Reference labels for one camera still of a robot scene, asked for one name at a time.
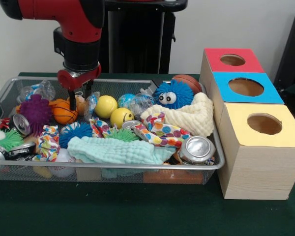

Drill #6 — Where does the polka dot cloth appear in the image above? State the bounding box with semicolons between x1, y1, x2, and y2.
131;111;192;148

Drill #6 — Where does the orange toy basketball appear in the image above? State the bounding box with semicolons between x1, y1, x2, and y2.
53;101;79;124

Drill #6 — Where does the yellow smiley ball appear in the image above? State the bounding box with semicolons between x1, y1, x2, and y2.
110;107;135;128

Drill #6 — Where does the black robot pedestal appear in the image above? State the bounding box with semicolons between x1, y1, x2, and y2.
99;0;189;74

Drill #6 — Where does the green fuzzy toy with eyes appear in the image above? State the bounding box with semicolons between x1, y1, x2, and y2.
0;129;24;152

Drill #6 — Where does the silver drink can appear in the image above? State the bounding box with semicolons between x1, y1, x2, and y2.
178;136;216;165

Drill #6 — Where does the wooden box with three holes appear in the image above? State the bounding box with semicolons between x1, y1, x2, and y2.
199;48;295;200

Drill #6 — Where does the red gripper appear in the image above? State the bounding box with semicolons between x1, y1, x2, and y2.
57;62;102;112

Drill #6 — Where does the cream knit cloth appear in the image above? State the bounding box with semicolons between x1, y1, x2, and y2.
140;92;215;138

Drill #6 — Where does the black upright board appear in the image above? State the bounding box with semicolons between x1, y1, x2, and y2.
273;4;295;86

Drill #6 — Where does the mint green cloth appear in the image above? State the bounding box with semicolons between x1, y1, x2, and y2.
67;136;175;165

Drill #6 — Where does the small brown bear plush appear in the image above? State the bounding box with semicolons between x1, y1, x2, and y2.
66;95;87;117

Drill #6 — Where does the shallow silver mesh bin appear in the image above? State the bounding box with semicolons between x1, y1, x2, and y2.
0;76;226;185

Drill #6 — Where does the purple spiky ball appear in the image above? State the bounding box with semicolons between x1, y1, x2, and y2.
19;94;54;136

